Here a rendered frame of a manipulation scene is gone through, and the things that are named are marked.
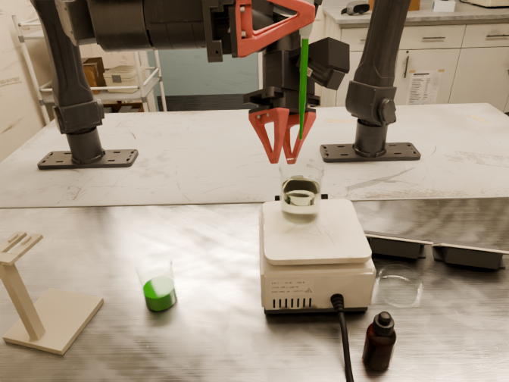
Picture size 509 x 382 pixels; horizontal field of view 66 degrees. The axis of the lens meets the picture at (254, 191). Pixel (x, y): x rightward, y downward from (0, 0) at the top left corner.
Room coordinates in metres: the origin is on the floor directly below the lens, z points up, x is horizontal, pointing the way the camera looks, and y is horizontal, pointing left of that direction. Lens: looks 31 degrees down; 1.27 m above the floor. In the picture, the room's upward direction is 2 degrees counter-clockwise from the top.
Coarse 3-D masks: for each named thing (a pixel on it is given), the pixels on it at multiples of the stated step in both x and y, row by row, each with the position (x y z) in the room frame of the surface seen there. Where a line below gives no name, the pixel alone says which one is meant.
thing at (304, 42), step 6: (306, 42) 0.41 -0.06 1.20; (306, 48) 0.41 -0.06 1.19; (306, 54) 0.41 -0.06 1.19; (306, 60) 0.41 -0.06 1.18; (306, 66) 0.41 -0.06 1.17; (300, 72) 0.41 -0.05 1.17; (306, 72) 0.41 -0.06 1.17; (300, 78) 0.41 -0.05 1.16; (306, 78) 0.41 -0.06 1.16; (300, 84) 0.41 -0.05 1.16; (306, 84) 0.41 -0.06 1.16; (300, 90) 0.41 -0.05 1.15; (300, 96) 0.41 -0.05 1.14; (300, 102) 0.41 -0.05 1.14; (300, 108) 0.41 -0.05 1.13; (300, 114) 0.41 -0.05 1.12; (300, 120) 0.41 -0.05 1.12; (300, 126) 0.41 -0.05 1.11; (300, 132) 0.41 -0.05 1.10; (300, 138) 0.41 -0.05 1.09
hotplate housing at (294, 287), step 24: (264, 264) 0.34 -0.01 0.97; (312, 264) 0.34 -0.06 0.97; (336, 264) 0.34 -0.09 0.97; (360, 264) 0.33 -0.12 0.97; (264, 288) 0.33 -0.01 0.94; (288, 288) 0.32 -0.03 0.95; (312, 288) 0.32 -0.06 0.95; (336, 288) 0.32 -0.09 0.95; (360, 288) 0.32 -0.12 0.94; (264, 312) 0.33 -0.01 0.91; (288, 312) 0.33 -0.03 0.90; (336, 312) 0.30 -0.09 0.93
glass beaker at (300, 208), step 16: (288, 160) 0.43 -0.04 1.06; (304, 160) 0.43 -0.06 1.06; (320, 160) 0.41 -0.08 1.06; (288, 176) 0.43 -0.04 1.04; (304, 176) 0.43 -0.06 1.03; (320, 176) 0.39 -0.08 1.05; (288, 192) 0.39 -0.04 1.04; (304, 192) 0.38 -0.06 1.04; (320, 192) 0.40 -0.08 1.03; (288, 208) 0.39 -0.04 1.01; (304, 208) 0.38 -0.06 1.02; (288, 224) 0.39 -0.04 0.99; (304, 224) 0.38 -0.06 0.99
